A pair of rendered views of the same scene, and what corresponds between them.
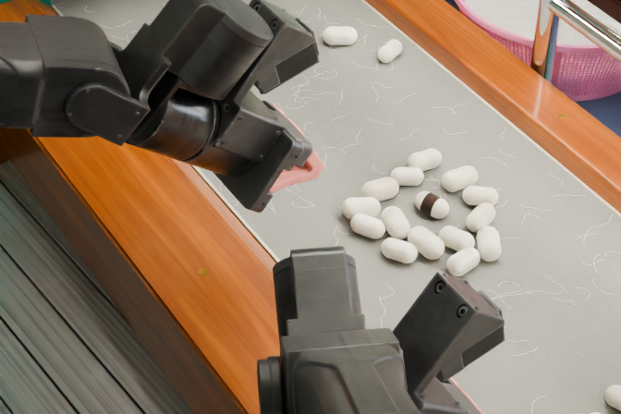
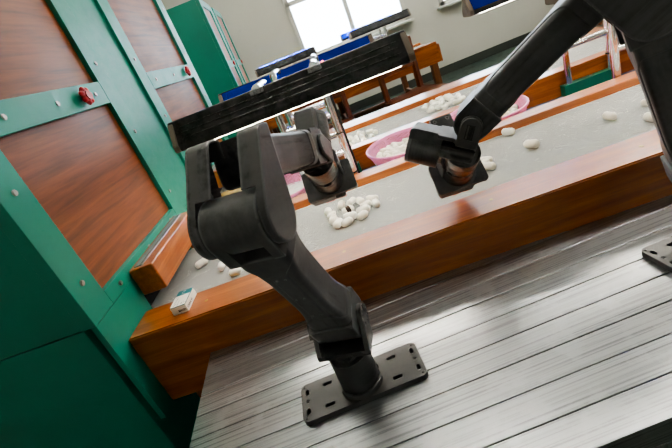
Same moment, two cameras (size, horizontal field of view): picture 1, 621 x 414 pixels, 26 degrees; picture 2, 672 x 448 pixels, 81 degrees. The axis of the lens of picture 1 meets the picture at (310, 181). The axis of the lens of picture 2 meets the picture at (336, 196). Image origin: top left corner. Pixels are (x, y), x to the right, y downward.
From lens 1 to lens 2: 0.84 m
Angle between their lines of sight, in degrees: 48
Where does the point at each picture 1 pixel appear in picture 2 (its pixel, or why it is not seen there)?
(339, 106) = not seen: hidden behind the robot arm
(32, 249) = (269, 343)
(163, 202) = not seen: hidden behind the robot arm
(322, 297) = (432, 128)
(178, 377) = (374, 286)
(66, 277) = (293, 331)
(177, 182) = not seen: hidden behind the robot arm
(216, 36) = (319, 117)
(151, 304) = (346, 272)
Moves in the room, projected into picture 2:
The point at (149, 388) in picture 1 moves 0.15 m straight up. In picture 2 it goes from (369, 304) to (344, 243)
